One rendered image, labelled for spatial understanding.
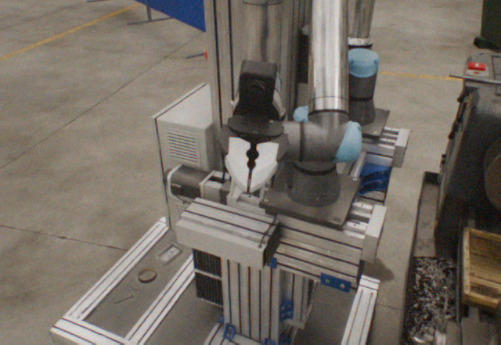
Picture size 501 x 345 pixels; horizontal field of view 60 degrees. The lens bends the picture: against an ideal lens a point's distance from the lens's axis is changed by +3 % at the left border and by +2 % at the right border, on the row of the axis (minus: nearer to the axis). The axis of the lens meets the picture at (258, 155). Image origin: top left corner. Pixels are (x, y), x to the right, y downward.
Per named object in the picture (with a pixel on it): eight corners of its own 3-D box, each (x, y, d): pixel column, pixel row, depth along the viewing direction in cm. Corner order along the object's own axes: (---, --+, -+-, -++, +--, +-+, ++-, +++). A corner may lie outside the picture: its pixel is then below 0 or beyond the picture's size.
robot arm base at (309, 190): (275, 198, 113) (276, 167, 108) (295, 169, 125) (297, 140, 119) (331, 212, 108) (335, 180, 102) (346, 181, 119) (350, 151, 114)
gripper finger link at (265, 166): (270, 226, 49) (271, 180, 57) (278, 184, 46) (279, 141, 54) (243, 222, 49) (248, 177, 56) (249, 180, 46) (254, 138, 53)
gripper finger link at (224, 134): (251, 170, 51) (255, 134, 58) (254, 157, 50) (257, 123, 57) (212, 164, 50) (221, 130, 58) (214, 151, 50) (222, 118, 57)
